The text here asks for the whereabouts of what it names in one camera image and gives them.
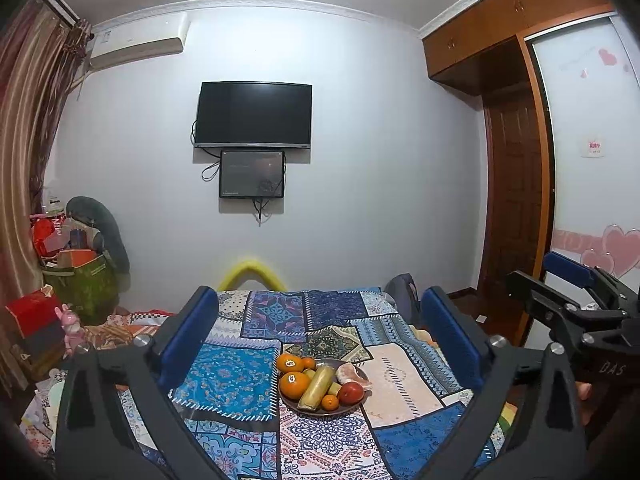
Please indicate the orange patterned cloth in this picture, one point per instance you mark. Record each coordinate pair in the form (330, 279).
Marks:
(115, 332)

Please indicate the short yellow banana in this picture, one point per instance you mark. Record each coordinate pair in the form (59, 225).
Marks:
(334, 388)

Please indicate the red and black box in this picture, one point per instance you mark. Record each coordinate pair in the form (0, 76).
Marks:
(35, 312)

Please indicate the white air conditioner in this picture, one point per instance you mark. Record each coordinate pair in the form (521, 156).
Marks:
(135, 45)

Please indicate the blue patchwork blanket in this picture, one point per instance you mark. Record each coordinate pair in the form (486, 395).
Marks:
(240, 375)

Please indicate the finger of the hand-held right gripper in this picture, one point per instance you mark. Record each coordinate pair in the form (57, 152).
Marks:
(570, 267)
(540, 297)

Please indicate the person's right hand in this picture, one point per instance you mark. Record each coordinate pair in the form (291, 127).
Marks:
(582, 392)

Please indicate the dark backpack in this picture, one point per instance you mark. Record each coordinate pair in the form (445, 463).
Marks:
(400, 295)

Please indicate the red box in bag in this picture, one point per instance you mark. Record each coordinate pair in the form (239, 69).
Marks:
(47, 237)

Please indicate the pink toy bunny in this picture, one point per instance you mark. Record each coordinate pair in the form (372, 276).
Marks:
(71, 327)

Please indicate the green bag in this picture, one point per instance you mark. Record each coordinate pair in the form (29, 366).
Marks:
(82, 285)

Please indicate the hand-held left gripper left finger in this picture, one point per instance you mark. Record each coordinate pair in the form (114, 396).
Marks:
(187, 340)

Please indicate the brown wooden door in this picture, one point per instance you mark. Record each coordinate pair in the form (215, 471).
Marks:
(512, 185)

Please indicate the large orange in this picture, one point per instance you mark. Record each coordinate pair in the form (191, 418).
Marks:
(294, 386)
(289, 365)

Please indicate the red and white notice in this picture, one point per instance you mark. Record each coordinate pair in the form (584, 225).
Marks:
(594, 147)

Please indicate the wooden wardrobe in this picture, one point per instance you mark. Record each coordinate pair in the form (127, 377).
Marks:
(480, 35)

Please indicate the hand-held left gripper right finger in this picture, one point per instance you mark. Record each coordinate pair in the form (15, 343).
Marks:
(450, 340)

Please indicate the purple-brown plate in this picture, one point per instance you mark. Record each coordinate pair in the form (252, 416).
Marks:
(327, 363)

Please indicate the peach in foam net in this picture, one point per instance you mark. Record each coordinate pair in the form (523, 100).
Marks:
(350, 374)

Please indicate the small mandarin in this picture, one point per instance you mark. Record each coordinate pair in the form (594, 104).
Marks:
(309, 364)
(330, 403)

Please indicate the orange box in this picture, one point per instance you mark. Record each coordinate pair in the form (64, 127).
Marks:
(77, 256)

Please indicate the large pink heart decals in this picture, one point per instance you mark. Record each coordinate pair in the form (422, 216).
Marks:
(617, 247)

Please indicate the red tomato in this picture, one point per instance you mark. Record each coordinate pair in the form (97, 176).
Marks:
(351, 393)

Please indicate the grey cushion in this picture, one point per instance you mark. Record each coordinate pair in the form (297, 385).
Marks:
(107, 225)

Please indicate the black wall television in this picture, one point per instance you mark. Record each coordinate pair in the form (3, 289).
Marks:
(252, 115)

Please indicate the small wall monitor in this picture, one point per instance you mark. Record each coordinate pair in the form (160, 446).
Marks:
(251, 174)

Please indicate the striped brown curtain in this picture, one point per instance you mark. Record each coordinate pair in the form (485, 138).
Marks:
(25, 135)

